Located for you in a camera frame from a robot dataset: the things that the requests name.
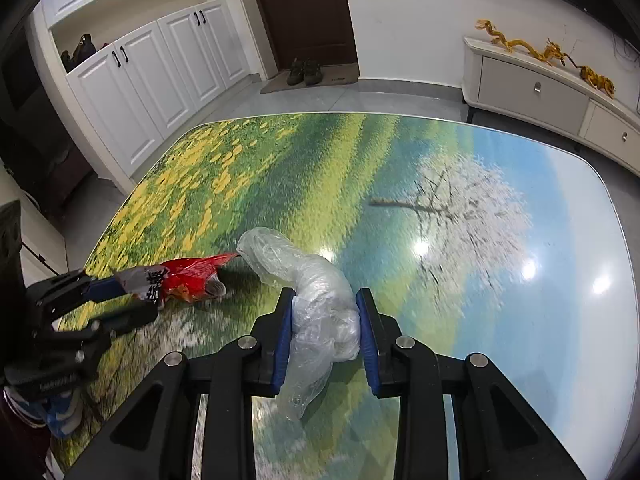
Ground red snack wrapper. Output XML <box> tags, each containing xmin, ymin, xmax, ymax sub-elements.
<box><xmin>114</xmin><ymin>252</ymin><xmax>241</xmax><ymax>306</ymax></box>

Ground small golden dragon ornament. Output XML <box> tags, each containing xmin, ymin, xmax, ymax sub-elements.
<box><xmin>567</xmin><ymin>52</ymin><xmax>617</xmax><ymax>97</ymax></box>

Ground dark brown door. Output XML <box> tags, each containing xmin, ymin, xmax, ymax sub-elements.
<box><xmin>245</xmin><ymin>0</ymin><xmax>358</xmax><ymax>78</ymax></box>

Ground white panelled cabinets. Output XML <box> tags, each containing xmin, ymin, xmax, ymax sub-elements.
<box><xmin>30</xmin><ymin>0</ymin><xmax>251</xmax><ymax>196</ymax></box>

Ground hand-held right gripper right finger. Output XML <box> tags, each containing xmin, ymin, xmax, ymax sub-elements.
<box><xmin>355</xmin><ymin>287</ymin><xmax>586</xmax><ymax>480</ymax></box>

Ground brown doormat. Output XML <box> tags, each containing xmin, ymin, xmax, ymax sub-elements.
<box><xmin>260</xmin><ymin>62</ymin><xmax>360</xmax><ymax>95</ymax></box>

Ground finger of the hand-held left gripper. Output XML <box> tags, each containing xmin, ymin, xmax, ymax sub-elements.
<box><xmin>27</xmin><ymin>269</ymin><xmax>128</xmax><ymax>318</ymax></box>
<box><xmin>85</xmin><ymin>304</ymin><xmax>160</xmax><ymax>337</ymax></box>

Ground clear plastic bag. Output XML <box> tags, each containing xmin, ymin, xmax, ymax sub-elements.
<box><xmin>236</xmin><ymin>227</ymin><xmax>362</xmax><ymax>423</ymax></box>

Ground dark furniture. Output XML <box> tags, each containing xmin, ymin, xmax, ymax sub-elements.
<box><xmin>0</xmin><ymin>20</ymin><xmax>93</xmax><ymax>206</ymax></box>

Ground white television cabinet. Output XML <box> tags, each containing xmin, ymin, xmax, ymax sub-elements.
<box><xmin>462</xmin><ymin>36</ymin><xmax>640</xmax><ymax>181</ymax></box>

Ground long golden dragon ornament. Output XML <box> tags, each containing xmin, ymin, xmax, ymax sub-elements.
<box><xmin>475</xmin><ymin>19</ymin><xmax>568</xmax><ymax>67</ymax></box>

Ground loose wall cables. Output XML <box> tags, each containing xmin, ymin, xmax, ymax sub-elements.
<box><xmin>612</xmin><ymin>35</ymin><xmax>640</xmax><ymax>67</ymax></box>

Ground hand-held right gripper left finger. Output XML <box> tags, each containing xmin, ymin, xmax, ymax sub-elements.
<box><xmin>65</xmin><ymin>287</ymin><xmax>297</xmax><ymax>480</ymax></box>

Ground landscape print table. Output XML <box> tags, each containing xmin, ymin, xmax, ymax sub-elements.
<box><xmin>50</xmin><ymin>112</ymin><xmax>638</xmax><ymax>480</ymax></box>

